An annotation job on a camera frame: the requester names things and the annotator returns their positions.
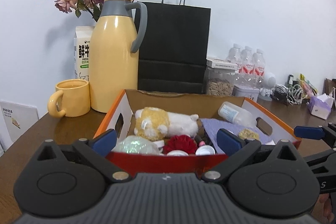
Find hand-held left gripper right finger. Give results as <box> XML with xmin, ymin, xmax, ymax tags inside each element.
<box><xmin>202</xmin><ymin>128</ymin><xmax>298</xmax><ymax>184</ymax></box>

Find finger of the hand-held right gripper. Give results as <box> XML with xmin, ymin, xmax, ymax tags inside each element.
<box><xmin>303</xmin><ymin>149</ymin><xmax>336</xmax><ymax>170</ymax></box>
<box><xmin>294</xmin><ymin>124</ymin><xmax>336</xmax><ymax>148</ymax></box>

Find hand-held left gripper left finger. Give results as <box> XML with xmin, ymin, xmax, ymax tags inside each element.
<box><xmin>37</xmin><ymin>128</ymin><xmax>132</xmax><ymax>184</ymax></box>

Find purple fabric pouch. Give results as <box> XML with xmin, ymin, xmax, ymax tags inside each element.
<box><xmin>202</xmin><ymin>118</ymin><xmax>275</xmax><ymax>146</ymax></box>

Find beige sponge puff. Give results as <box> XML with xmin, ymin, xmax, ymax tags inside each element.
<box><xmin>238</xmin><ymin>129</ymin><xmax>260</xmax><ymax>141</ymax></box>

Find small white lid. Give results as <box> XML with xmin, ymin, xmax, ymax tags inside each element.
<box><xmin>196</xmin><ymin>145</ymin><xmax>216</xmax><ymax>156</ymax></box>

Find white plastic bottle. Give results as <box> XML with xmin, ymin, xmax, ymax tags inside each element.
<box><xmin>218</xmin><ymin>101</ymin><xmax>257</xmax><ymax>128</ymax></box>

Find iridescent plastic bag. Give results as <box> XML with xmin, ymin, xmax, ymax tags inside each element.
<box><xmin>113</xmin><ymin>135</ymin><xmax>160</xmax><ymax>156</ymax></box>

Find red artificial rose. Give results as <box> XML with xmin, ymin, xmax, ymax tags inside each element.
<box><xmin>163</xmin><ymin>135</ymin><xmax>198</xmax><ymax>155</ymax></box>

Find large white lid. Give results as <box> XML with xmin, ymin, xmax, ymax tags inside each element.
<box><xmin>167</xmin><ymin>150</ymin><xmax>189</xmax><ymax>157</ymax></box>

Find yellow white plush toy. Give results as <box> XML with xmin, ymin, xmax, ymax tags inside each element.
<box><xmin>133</xmin><ymin>107</ymin><xmax>200</xmax><ymax>141</ymax></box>

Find red cardboard box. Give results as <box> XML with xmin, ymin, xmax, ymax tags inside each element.
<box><xmin>93</xmin><ymin>89</ymin><xmax>302</xmax><ymax>180</ymax></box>

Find person's right hand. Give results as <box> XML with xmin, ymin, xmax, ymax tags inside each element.
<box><xmin>319</xmin><ymin>193</ymin><xmax>336</xmax><ymax>224</ymax></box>

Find purple tissue box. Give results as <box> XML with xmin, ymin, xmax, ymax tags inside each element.
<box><xmin>308</xmin><ymin>94</ymin><xmax>335</xmax><ymax>119</ymax></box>

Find yellow green snack packets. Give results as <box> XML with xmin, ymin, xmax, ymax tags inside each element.
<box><xmin>299</xmin><ymin>74</ymin><xmax>318</xmax><ymax>97</ymax></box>

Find brown paper bag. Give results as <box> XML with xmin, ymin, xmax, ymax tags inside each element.
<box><xmin>324</xmin><ymin>78</ymin><xmax>336</xmax><ymax>109</ymax></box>

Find small printed tin box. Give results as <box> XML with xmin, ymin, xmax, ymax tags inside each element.
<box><xmin>232</xmin><ymin>84</ymin><xmax>259</xmax><ymax>102</ymax></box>

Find yellow ceramic mug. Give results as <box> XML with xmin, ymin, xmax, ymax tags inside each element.
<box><xmin>47</xmin><ymin>79</ymin><xmax>91</xmax><ymax>118</ymax></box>

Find clear seed container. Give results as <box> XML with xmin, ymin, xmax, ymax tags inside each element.
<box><xmin>205</xmin><ymin>67</ymin><xmax>235</xmax><ymax>96</ymax></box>

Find white robot toy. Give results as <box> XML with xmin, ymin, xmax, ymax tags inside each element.
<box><xmin>259</xmin><ymin>72</ymin><xmax>277</xmax><ymax>101</ymax></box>

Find flat white box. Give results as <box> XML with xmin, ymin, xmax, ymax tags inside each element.
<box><xmin>206</xmin><ymin>56</ymin><xmax>239</xmax><ymax>73</ymax></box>

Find yellow thermos jug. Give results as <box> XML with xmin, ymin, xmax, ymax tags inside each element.
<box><xmin>89</xmin><ymin>0</ymin><xmax>148</xmax><ymax>113</ymax></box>

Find white milk carton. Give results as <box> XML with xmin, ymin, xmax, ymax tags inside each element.
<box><xmin>73</xmin><ymin>26</ymin><xmax>95</xmax><ymax>80</ymax></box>

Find white labelled panel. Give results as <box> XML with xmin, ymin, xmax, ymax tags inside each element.
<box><xmin>0</xmin><ymin>100</ymin><xmax>40</xmax><ymax>157</ymax></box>

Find black paper bag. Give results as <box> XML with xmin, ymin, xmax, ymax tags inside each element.
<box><xmin>134</xmin><ymin>0</ymin><xmax>212</xmax><ymax>94</ymax></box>

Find white cable bundle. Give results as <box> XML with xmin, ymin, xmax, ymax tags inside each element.
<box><xmin>286</xmin><ymin>84</ymin><xmax>305</xmax><ymax>105</ymax></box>

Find black cable bundle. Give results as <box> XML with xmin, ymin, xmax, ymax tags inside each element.
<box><xmin>273</xmin><ymin>85</ymin><xmax>289</xmax><ymax>103</ymax></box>

